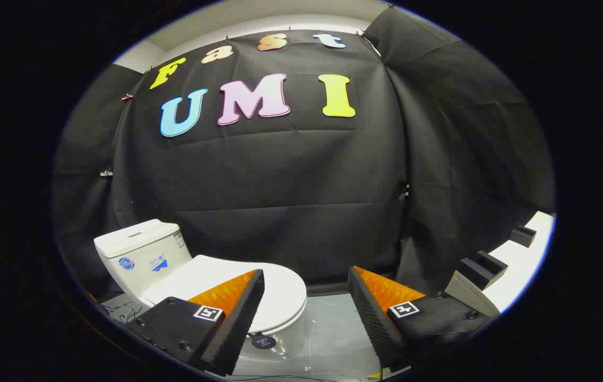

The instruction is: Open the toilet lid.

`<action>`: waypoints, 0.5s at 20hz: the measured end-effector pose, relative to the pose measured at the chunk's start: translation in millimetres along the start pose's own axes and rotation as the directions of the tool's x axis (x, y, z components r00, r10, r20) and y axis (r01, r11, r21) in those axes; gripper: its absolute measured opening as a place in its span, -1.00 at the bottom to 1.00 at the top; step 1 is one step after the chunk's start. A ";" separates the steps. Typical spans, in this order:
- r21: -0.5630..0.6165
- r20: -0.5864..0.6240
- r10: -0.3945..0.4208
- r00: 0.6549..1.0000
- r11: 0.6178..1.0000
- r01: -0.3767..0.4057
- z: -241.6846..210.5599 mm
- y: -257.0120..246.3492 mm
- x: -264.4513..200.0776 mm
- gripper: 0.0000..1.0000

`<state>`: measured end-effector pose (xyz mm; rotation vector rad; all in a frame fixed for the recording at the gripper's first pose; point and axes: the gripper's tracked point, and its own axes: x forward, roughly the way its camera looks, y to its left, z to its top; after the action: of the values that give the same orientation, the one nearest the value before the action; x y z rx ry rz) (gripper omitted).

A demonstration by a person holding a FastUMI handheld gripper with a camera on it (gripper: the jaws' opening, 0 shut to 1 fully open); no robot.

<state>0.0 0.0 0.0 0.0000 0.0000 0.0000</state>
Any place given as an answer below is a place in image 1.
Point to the white staircase with black treads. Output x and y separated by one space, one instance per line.
514 270

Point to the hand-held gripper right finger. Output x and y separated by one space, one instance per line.
370 318

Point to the white ceramic toilet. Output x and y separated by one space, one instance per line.
142 260

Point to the white toilet lid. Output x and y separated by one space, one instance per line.
200 273

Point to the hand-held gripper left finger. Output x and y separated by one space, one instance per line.
238 318

